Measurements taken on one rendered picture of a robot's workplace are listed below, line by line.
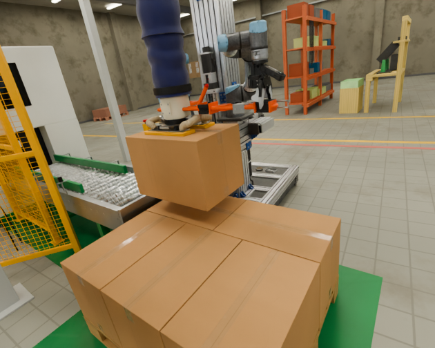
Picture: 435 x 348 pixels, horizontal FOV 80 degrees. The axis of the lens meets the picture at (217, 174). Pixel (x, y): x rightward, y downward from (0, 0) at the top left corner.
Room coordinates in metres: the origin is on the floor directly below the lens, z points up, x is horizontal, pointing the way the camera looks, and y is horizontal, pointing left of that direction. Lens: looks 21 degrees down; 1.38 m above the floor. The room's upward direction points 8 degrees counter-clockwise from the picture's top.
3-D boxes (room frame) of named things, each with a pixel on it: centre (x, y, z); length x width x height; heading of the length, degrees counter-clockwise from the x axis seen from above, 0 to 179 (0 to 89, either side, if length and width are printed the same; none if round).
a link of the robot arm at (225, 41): (1.57, -0.17, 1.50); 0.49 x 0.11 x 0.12; 175
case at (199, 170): (1.60, 0.19, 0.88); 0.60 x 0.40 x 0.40; 51
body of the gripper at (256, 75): (1.27, -0.26, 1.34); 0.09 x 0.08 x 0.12; 51
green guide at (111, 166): (3.01, 1.50, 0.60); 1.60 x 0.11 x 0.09; 51
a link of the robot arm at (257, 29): (1.26, -0.26, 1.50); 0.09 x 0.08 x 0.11; 175
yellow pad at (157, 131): (1.55, 0.25, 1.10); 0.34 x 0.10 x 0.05; 51
